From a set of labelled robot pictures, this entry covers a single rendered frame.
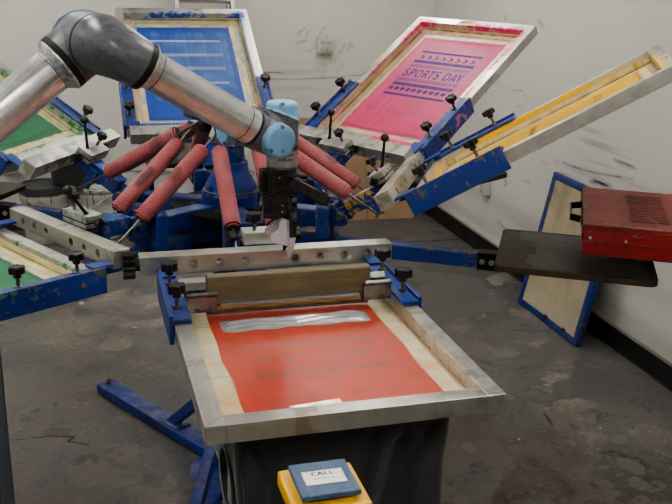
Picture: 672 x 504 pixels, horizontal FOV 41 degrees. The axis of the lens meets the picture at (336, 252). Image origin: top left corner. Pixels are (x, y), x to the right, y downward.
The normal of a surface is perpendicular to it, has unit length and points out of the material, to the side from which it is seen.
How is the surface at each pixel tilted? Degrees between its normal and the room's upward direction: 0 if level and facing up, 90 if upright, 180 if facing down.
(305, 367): 0
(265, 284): 90
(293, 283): 90
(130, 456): 0
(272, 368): 0
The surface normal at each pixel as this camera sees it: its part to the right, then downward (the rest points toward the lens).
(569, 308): -0.94, -0.15
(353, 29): 0.27, 0.30
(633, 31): -0.96, 0.06
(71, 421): 0.03, -0.95
